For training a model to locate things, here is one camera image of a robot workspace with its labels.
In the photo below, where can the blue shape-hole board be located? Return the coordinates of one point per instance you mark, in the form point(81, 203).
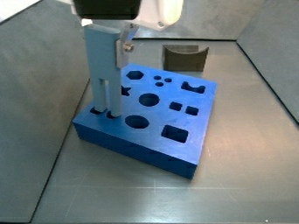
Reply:
point(161, 127)

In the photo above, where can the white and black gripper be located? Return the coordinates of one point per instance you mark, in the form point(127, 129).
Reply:
point(153, 14)

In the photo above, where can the light blue two-pronged peg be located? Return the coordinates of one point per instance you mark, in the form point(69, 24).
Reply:
point(104, 73)

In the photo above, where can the dark grey curved holder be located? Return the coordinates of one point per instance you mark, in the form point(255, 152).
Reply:
point(184, 58)

